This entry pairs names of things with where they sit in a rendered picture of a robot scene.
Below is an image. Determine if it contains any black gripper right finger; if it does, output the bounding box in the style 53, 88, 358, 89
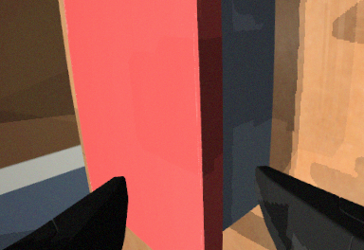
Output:
254, 166, 364, 250

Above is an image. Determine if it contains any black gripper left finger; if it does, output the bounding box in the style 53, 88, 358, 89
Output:
4, 175, 129, 250

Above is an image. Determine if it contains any red box lid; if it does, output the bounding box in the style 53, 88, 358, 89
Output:
64, 0, 224, 250

